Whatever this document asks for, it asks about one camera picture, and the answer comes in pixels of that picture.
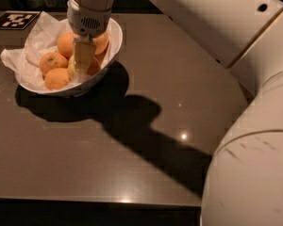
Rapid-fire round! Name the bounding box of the black white fiducial marker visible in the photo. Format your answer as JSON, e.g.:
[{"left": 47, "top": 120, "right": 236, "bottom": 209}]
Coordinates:
[{"left": 0, "top": 10, "right": 41, "bottom": 30}]

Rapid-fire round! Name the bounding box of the white crumpled paper liner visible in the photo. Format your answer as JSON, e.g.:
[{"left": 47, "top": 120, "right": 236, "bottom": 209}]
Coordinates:
[{"left": 0, "top": 10, "right": 86, "bottom": 92}]

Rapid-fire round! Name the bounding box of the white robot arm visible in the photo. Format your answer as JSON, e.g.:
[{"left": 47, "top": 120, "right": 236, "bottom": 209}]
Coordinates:
[{"left": 149, "top": 0, "right": 283, "bottom": 226}]

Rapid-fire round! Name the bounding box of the left low orange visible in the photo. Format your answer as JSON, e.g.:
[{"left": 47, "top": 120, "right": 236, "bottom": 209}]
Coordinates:
[{"left": 39, "top": 52, "right": 68, "bottom": 76}]

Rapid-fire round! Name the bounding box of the white ceramic bowl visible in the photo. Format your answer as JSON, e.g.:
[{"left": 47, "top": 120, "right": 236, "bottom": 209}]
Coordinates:
[{"left": 14, "top": 13, "right": 124, "bottom": 98}]

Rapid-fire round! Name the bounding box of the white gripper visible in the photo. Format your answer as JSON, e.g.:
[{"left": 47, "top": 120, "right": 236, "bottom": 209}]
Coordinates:
[{"left": 67, "top": 0, "right": 111, "bottom": 73}]

